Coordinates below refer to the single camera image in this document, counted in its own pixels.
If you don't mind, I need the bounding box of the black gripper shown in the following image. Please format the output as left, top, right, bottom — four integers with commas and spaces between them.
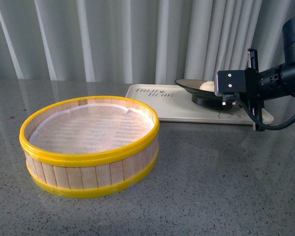
245, 49, 295, 131

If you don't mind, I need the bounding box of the white steamed bun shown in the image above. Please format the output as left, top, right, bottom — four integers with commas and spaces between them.
199, 81, 215, 92

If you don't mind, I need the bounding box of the beige plate with black rim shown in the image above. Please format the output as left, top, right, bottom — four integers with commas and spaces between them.
175, 79, 233, 110

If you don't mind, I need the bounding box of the white rectangular Taiji Bear tray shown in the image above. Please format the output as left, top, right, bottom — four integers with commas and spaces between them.
125, 84, 274, 125

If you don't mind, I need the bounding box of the white steamer liner cloth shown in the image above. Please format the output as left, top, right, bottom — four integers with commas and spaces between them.
29, 103, 154, 154

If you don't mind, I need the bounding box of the yellow rimmed wooden steamer basket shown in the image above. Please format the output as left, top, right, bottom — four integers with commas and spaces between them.
19, 96, 160, 198

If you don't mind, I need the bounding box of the black cable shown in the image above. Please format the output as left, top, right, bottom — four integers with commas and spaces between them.
230, 92, 295, 131

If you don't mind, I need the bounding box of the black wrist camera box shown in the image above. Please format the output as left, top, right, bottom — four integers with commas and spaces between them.
214, 70, 246, 106

